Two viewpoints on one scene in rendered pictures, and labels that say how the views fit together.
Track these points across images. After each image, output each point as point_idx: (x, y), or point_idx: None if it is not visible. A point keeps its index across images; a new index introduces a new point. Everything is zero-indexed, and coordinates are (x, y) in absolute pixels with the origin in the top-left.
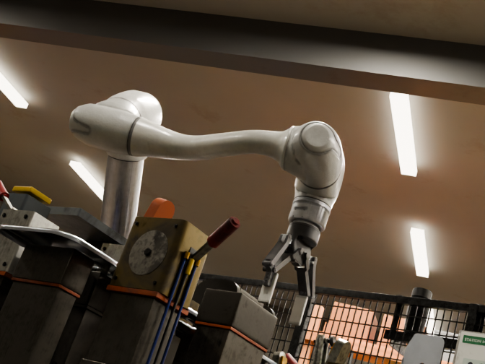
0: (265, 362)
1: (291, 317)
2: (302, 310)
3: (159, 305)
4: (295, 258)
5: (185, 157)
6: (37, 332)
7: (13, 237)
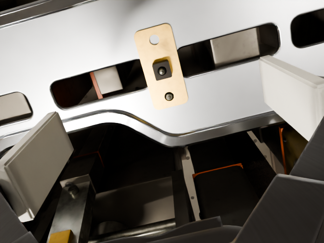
0: (209, 4)
1: (66, 155)
2: (38, 136)
3: None
4: (265, 191)
5: None
6: None
7: None
